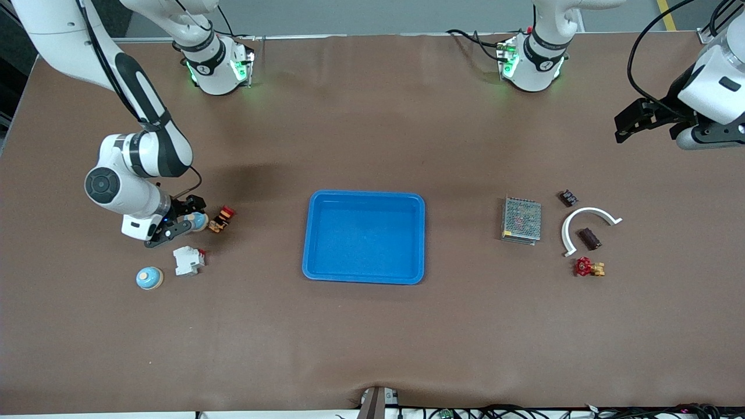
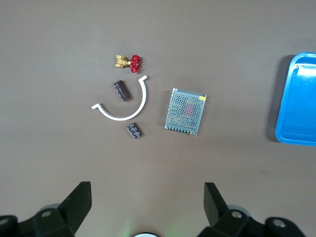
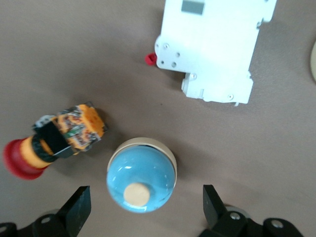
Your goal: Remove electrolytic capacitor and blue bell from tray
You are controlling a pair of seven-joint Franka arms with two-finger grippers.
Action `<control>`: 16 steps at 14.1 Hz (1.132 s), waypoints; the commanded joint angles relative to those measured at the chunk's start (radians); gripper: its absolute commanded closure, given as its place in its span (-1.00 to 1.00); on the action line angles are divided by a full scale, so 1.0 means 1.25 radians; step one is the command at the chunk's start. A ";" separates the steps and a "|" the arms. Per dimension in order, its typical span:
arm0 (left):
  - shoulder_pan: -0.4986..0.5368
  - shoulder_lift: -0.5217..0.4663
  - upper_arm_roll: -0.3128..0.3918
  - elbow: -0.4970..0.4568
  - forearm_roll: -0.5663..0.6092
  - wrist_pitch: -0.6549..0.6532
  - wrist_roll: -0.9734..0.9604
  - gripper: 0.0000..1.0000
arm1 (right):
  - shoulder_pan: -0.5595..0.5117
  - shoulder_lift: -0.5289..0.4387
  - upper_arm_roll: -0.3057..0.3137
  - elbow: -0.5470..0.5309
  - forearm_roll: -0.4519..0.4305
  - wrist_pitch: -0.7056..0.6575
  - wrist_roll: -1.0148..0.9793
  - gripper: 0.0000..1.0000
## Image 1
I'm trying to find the white circuit breaker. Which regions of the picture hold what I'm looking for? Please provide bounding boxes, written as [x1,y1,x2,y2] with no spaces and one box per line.
[173,246,207,276]

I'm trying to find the metal mesh power supply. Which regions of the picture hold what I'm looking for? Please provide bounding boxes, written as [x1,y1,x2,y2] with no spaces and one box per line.
[501,196,542,246]

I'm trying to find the brass valve red handwheel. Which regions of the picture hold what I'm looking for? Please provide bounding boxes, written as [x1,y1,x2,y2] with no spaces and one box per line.
[574,257,606,278]

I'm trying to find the blue plastic tray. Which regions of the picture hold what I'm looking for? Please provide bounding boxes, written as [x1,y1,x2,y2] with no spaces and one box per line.
[302,190,425,285]

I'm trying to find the orange black red-capped switch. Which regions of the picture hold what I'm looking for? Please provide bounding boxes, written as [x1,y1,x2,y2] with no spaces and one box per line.
[208,205,237,233]

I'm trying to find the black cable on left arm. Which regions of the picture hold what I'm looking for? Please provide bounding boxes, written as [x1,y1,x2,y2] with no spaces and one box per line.
[627,0,745,117]

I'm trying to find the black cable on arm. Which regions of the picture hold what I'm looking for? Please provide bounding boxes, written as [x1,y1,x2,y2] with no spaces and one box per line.
[627,0,745,117]
[74,0,203,201]

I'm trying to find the aluminium frame profile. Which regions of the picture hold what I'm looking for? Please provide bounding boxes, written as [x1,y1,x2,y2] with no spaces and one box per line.
[697,0,734,45]

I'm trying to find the white curved plastic bracket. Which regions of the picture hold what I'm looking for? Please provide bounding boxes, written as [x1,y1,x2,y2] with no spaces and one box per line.
[562,207,623,257]

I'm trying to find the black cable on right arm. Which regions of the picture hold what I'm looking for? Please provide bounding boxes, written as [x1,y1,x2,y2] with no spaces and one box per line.
[74,0,203,201]

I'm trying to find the black cables at arm base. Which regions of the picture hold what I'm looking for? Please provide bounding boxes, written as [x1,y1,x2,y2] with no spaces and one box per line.
[447,28,507,62]

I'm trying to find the grey mount post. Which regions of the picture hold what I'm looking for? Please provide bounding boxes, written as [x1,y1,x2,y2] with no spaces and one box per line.
[356,386,401,419]

